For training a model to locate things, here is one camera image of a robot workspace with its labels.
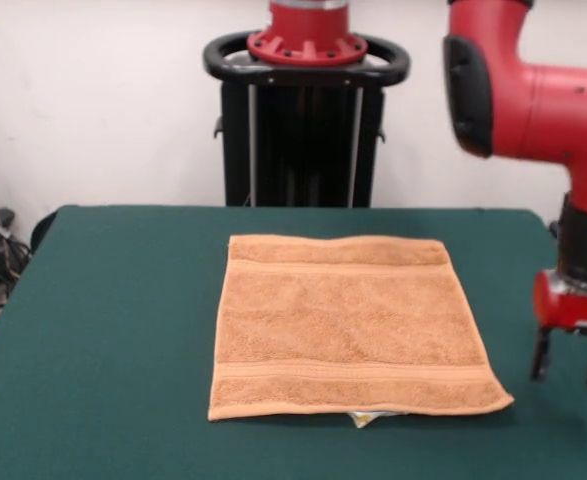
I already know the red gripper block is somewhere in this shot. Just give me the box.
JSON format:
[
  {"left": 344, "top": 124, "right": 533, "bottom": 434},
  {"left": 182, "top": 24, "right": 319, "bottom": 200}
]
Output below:
[{"left": 530, "top": 271, "right": 587, "bottom": 389}]

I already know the orange terry towel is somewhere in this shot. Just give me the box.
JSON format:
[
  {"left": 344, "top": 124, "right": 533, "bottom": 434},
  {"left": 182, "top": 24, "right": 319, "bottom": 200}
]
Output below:
[{"left": 206, "top": 234, "right": 516, "bottom": 430}]

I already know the dark green table cloth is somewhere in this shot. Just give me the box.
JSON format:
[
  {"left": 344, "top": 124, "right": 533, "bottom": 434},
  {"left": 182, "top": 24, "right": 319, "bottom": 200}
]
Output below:
[{"left": 0, "top": 203, "right": 587, "bottom": 480}]

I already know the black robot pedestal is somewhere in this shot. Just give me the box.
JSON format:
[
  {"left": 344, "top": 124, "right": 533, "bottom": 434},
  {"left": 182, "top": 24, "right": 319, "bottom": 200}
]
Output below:
[{"left": 202, "top": 30, "right": 412, "bottom": 209}]

